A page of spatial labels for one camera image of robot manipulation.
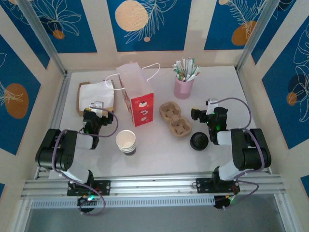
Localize white napkins on brown tray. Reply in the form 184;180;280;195
76;82;116;117

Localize pink straw holder cup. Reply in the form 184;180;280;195
174;74;195;100

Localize aluminium front frame rail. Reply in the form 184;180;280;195
20;170;287;201

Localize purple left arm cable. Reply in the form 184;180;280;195
52;107;119;216

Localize red and white paper bag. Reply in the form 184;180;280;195
105;62;161;128

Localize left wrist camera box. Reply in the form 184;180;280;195
88;101;103;114

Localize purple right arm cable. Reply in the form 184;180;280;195
210;97;266;203

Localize aluminium side rail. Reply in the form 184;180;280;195
35;71;72;179

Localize aluminium frame post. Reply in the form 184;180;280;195
16;0;68;75
236;0;276;73

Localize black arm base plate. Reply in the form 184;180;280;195
67;180;112;197
196;177;240;194

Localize brown pulp cup carrier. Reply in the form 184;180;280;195
159;101;193;139

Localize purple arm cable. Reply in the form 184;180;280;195
52;107;119;216
210;97;266;203

